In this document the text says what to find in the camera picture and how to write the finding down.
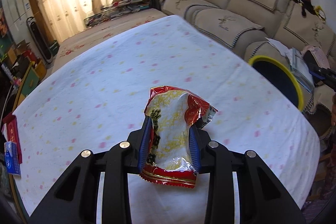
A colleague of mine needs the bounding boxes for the red snack wrapper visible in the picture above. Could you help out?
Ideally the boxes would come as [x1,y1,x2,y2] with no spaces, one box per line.
[140,86,218,189]

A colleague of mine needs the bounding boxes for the beige sofa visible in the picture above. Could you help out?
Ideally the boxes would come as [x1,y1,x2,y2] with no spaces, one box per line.
[153,0,336,140]

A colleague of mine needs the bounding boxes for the black tower fan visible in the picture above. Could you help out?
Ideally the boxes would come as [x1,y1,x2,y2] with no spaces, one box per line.
[26,16,53,64]

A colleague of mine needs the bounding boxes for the yellow rimmed trash bin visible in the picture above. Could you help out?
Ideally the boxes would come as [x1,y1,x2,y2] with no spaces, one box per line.
[248,55,304,111]

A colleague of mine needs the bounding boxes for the blue tissue pack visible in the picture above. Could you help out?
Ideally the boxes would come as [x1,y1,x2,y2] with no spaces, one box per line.
[5,141,21,176]

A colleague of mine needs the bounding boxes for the floral floor mattress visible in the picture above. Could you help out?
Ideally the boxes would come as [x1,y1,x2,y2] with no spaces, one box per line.
[52,9,166,73]

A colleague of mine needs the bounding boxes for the red envelope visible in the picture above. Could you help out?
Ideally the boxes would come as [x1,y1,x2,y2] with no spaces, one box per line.
[2,113,22,164]

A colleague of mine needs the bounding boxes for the white paper sheets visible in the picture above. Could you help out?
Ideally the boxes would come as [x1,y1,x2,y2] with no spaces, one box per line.
[267,38,289,57]

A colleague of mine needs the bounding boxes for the white dotted tablecloth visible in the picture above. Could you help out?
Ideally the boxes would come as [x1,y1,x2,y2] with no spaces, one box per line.
[14,16,319,214]

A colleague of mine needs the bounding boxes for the pink black bag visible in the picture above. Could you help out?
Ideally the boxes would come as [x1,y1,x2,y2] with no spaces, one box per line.
[301,46,330,69]

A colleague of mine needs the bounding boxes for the green yellow tv cabinet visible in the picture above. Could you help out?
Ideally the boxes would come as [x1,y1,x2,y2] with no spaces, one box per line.
[12,61,47,111]

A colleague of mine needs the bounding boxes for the pile of books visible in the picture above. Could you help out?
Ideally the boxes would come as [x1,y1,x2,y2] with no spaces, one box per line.
[84,0,151,28]

